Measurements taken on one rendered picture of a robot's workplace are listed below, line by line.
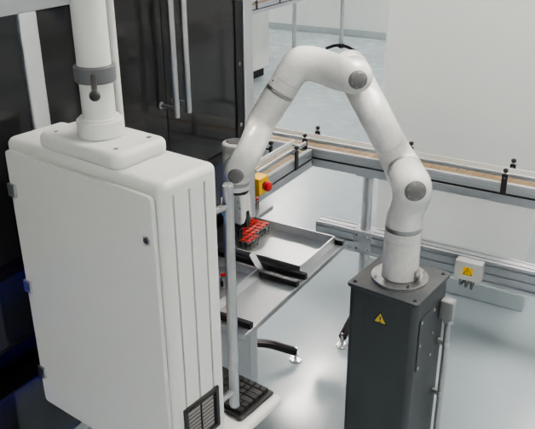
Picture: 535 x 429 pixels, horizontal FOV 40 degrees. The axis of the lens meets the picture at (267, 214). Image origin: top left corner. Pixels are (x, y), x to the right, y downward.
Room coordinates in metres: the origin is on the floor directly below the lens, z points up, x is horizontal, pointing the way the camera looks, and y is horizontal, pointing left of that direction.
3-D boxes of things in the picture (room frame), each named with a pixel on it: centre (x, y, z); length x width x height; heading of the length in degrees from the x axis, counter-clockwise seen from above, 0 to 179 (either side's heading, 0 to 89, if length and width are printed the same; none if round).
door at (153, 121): (1.96, 0.43, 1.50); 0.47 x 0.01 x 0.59; 149
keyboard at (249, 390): (1.66, 0.19, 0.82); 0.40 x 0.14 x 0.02; 53
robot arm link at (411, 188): (2.10, -0.44, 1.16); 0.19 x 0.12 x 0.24; 1
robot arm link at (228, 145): (2.11, 0.10, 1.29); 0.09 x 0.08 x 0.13; 2
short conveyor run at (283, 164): (2.96, 0.02, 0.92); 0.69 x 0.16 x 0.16; 149
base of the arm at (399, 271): (2.13, -0.44, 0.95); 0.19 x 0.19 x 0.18
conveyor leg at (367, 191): (3.16, -0.47, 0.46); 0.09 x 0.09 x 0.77; 59
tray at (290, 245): (2.31, -0.03, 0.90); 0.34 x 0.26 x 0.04; 59
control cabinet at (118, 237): (1.48, 0.35, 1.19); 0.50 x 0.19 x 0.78; 53
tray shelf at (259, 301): (2.19, 0.09, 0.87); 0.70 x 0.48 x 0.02; 149
